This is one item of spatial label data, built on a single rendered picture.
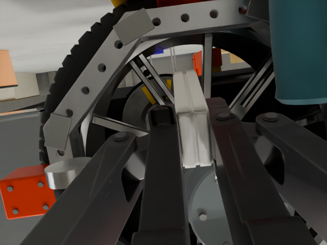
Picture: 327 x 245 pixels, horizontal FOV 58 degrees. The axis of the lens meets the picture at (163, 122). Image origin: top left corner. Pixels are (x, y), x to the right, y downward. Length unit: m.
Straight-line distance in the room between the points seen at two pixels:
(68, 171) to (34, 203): 0.29
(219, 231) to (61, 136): 0.28
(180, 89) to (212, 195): 0.22
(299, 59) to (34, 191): 0.44
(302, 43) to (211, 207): 0.22
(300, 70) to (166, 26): 0.21
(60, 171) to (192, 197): 0.16
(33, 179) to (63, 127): 0.10
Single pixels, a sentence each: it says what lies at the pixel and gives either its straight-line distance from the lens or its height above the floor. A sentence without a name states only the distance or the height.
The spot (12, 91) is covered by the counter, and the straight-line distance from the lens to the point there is 10.40.
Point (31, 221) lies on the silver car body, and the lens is 1.12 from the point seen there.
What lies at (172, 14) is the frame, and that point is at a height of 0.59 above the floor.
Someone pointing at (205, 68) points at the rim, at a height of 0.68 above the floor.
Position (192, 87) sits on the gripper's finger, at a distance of 0.16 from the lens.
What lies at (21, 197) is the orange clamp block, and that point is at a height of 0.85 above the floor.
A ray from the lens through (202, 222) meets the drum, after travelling 0.37.
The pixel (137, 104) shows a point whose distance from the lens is 1.04.
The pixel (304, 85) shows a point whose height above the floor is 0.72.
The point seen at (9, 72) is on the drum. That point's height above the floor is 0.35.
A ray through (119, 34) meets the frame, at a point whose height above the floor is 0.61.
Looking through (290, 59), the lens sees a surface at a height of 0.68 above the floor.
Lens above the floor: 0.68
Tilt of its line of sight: 9 degrees up
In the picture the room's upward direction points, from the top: 172 degrees clockwise
